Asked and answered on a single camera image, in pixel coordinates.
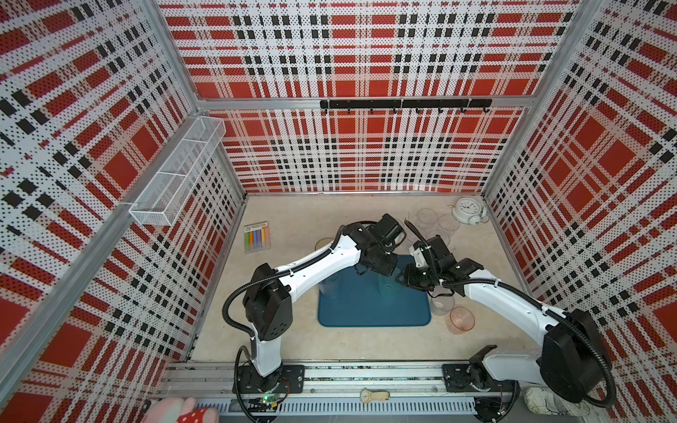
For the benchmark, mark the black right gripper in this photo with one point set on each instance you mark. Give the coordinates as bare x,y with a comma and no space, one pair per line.
410,281

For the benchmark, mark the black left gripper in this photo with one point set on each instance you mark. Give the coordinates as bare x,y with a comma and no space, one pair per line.
388,269

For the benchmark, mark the amber tall glass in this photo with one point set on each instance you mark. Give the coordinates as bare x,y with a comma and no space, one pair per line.
323,243

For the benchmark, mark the pink tinted glass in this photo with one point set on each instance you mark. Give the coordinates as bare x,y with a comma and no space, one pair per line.
461,320

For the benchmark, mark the teal plastic tray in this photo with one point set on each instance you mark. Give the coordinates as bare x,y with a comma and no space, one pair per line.
360,305

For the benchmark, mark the mint green frosted cup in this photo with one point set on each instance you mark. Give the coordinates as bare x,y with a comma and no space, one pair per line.
389,290

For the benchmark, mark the blue grey frosted cup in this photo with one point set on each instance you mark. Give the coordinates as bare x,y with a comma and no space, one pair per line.
330,287

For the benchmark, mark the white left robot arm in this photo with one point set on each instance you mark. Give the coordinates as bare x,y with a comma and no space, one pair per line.
269,298

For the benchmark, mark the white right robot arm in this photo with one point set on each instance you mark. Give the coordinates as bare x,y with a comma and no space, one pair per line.
570,358

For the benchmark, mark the white alarm clock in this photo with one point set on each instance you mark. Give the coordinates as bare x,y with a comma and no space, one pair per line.
470,211

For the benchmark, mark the beige small figure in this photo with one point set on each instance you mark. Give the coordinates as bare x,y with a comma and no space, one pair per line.
367,396

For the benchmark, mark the crumpled white cloth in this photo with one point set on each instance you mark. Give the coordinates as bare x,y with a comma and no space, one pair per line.
542,401

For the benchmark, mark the pink plush toy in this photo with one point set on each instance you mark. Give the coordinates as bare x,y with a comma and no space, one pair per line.
180,410

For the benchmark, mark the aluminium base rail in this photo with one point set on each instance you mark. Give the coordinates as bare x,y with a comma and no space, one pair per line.
332,388

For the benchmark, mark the black hook rail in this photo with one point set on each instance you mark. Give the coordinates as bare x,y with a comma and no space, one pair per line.
460,104

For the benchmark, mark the white wire mesh basket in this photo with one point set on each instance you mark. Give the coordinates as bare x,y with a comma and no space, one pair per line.
190,151

